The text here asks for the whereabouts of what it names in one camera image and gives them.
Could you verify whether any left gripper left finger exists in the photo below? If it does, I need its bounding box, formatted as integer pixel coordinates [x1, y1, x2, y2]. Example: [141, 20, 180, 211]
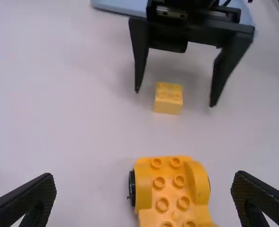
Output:
[0, 172, 57, 227]

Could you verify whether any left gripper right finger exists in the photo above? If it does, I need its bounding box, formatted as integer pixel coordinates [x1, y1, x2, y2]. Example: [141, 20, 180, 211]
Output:
[230, 170, 279, 227]

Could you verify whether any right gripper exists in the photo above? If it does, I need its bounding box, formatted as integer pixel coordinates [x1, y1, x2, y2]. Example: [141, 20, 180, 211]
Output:
[128, 0, 256, 108]

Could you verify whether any yellow toy car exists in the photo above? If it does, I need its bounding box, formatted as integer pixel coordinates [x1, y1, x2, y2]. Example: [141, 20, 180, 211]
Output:
[126, 155, 219, 227]

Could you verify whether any yellow toy brick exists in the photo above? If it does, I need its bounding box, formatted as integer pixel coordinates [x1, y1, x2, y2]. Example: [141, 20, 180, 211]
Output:
[153, 82, 184, 116]

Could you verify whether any blue mat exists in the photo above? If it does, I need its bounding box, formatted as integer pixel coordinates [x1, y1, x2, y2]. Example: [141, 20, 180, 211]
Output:
[90, 0, 257, 27]

